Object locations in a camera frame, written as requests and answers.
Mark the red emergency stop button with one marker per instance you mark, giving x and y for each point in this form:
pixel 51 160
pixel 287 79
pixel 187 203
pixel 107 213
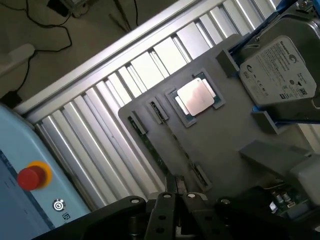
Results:
pixel 28 178

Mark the graphics card with grey cooler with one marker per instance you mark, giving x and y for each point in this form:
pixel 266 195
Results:
pixel 302 180

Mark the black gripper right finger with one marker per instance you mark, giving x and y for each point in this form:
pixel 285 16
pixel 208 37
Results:
pixel 200 220

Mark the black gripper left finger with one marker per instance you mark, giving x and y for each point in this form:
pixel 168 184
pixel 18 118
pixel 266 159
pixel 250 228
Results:
pixel 160 217

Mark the silver hard disk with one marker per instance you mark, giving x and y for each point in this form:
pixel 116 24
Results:
pixel 277 72

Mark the grey parts rack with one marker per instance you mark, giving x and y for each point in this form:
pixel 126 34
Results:
pixel 220 140

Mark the silver CPU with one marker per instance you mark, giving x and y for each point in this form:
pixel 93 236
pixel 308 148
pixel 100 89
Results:
pixel 196 98

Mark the light blue teach pendant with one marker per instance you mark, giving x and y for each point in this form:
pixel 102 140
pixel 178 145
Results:
pixel 22 140

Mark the white chair base leg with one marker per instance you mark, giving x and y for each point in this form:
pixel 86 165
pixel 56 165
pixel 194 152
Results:
pixel 17 56

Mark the green RAM stick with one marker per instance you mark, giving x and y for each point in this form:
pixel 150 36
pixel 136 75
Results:
pixel 150 147

